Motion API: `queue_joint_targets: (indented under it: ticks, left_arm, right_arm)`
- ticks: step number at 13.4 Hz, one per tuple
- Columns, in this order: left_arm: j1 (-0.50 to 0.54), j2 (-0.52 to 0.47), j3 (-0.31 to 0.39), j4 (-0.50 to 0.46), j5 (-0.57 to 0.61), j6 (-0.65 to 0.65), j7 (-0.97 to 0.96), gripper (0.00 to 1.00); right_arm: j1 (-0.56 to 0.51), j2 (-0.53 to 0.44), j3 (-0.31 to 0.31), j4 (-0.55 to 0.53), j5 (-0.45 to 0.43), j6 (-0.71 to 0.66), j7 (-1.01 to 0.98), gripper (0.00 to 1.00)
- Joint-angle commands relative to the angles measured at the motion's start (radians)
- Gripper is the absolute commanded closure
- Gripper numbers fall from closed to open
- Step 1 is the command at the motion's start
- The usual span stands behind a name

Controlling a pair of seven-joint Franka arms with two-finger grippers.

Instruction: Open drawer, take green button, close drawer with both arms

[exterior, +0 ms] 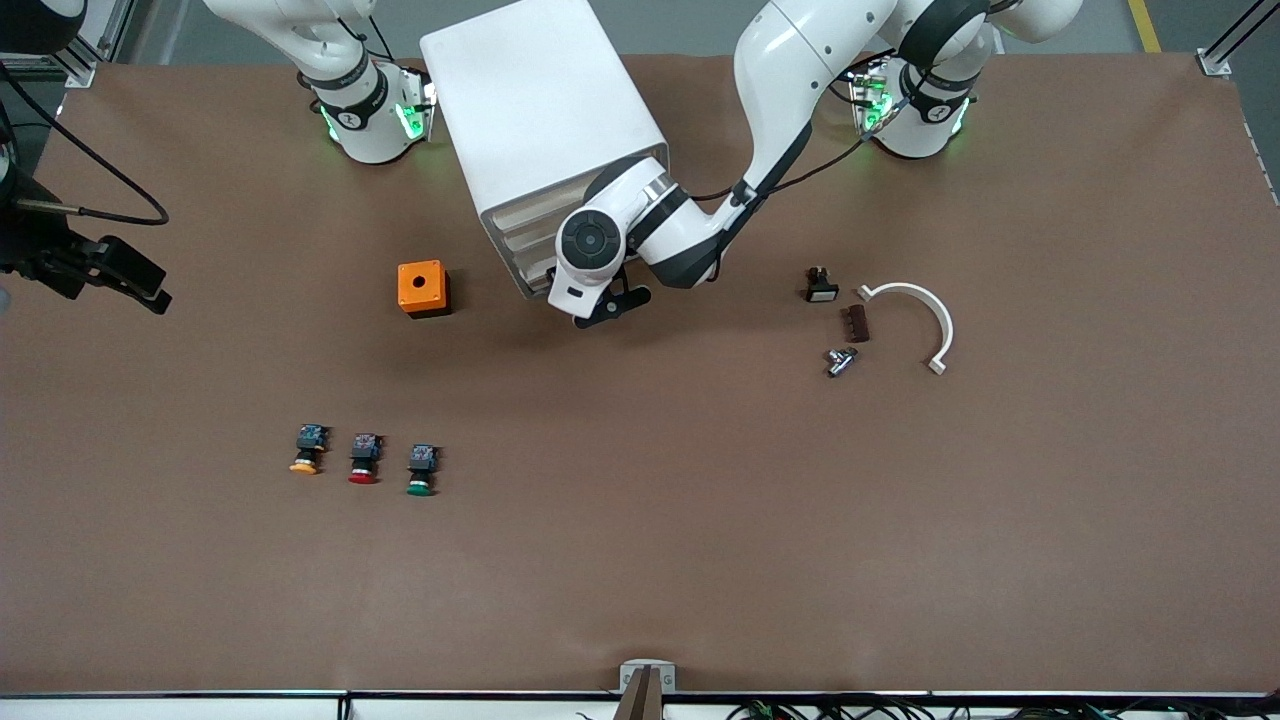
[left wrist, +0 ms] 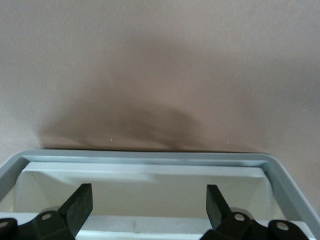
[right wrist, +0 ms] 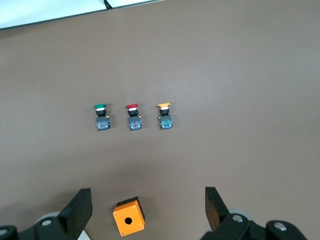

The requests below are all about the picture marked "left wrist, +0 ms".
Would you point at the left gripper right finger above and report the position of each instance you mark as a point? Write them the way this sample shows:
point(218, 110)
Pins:
point(217, 212)

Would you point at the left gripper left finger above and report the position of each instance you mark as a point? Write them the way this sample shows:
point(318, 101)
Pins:
point(75, 212)

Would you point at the white plastic drawer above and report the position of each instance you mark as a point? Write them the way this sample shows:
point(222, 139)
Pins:
point(150, 172)

